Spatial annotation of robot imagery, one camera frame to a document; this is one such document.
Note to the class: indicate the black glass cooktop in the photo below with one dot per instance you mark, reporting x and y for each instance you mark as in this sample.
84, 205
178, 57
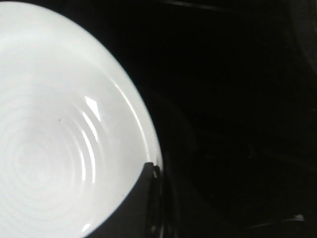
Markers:
231, 86

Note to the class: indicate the white round plate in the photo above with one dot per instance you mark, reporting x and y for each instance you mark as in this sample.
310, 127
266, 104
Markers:
75, 134

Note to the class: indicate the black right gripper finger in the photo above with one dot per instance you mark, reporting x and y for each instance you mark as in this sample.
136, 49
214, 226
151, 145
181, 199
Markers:
140, 215

